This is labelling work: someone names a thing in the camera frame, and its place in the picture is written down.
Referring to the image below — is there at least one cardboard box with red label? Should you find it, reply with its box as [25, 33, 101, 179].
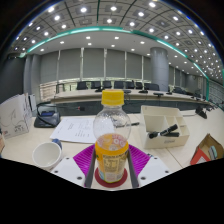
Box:
[189, 133, 224, 166]

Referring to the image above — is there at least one yellow-capped orange drink bottle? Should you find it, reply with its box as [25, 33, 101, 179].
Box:
[92, 89, 132, 184]

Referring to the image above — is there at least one black pen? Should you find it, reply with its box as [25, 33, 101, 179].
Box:
[111, 121, 140, 129]

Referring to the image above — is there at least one white desk organizer tray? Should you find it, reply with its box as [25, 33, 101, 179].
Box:
[139, 104, 191, 150]

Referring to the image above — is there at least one large white carton box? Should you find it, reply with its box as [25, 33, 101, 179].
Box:
[0, 92, 33, 140]

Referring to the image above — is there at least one white printed paper sheet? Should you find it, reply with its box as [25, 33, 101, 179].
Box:
[49, 116, 98, 145]

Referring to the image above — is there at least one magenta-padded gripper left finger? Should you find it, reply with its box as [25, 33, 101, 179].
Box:
[49, 143, 98, 189]

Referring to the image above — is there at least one group of ceiling lights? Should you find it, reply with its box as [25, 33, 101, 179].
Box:
[13, 0, 224, 81]

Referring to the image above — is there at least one row of black office chairs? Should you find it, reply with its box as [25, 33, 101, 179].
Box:
[75, 79, 201, 96]

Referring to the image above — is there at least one long curved conference desk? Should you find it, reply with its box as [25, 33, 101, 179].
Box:
[49, 88, 214, 116]

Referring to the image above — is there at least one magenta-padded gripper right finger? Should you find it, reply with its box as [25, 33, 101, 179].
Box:
[126, 143, 174, 190]

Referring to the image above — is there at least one white patterned cup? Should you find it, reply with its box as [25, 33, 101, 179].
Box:
[31, 138, 63, 171]

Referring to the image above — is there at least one black marker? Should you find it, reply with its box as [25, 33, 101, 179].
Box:
[148, 124, 180, 140]

